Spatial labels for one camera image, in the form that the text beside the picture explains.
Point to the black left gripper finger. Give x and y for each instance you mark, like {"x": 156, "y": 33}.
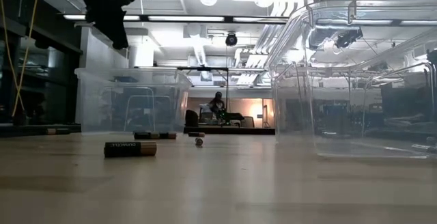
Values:
{"x": 117, "y": 29}

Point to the clear plastic bin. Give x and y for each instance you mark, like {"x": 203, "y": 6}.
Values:
{"x": 358, "y": 80}
{"x": 133, "y": 101}

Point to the black background robot arm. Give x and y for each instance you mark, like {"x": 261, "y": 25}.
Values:
{"x": 232, "y": 116}

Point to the ceiling light strip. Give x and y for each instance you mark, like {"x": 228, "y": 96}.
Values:
{"x": 186, "y": 18}
{"x": 259, "y": 19}
{"x": 73, "y": 17}

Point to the black ceiling spotlight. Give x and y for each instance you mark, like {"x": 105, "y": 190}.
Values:
{"x": 231, "y": 39}

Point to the black office chair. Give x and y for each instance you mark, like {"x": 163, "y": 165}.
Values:
{"x": 191, "y": 118}
{"x": 248, "y": 122}

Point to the person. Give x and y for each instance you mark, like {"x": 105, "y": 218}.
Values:
{"x": 217, "y": 102}

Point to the black monitor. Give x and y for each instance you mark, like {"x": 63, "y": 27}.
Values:
{"x": 403, "y": 101}

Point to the black ceiling camera cluster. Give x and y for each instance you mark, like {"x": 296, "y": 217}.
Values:
{"x": 346, "y": 38}

